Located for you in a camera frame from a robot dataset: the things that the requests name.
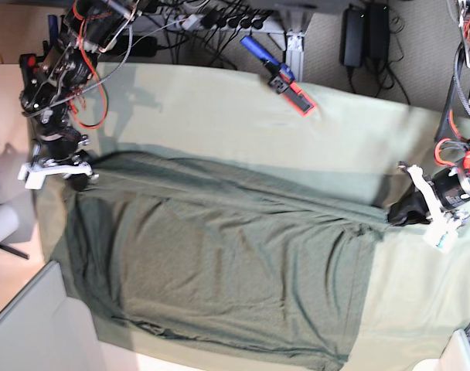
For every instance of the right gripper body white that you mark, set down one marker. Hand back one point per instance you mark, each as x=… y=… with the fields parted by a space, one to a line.
x=34 y=171

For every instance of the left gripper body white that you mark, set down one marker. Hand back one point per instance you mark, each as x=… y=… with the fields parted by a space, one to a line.
x=442 y=232

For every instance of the green T-shirt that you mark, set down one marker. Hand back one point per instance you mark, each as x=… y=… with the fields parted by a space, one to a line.
x=222 y=258

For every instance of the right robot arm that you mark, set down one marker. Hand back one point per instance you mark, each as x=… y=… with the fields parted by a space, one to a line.
x=57 y=80

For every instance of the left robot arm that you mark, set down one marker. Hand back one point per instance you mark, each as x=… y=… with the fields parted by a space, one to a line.
x=452 y=150

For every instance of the white cylindrical cup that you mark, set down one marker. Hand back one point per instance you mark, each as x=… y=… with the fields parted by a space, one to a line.
x=9 y=221

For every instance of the light green table cloth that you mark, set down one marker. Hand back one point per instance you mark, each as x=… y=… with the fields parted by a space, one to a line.
x=347 y=150

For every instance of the black stick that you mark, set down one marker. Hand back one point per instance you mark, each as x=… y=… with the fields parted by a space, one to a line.
x=14 y=251

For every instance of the orange black corner clamp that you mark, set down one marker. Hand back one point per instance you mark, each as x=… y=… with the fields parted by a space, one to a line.
x=28 y=67

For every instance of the black flat power brick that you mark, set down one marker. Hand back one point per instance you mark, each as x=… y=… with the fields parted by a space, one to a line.
x=146 y=47

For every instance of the white bin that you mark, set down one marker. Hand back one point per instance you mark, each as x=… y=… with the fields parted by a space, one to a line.
x=42 y=328

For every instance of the blue spring clamp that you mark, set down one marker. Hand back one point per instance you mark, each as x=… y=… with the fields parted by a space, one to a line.
x=54 y=35

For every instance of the blue orange bar clamp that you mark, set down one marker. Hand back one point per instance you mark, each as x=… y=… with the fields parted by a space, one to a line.
x=282 y=80

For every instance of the left black power adapter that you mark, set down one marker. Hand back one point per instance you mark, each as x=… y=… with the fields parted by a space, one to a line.
x=352 y=37

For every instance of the black power adapter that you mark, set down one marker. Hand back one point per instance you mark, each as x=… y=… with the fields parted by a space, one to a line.
x=378 y=31
x=352 y=37

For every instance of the right black power adapter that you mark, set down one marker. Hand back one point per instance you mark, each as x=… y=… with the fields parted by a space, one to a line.
x=378 y=31

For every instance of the white power strip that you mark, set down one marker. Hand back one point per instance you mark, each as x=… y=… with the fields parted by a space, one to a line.
x=244 y=23

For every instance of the aluminium frame post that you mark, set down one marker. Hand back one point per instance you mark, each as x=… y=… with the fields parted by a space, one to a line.
x=295 y=25

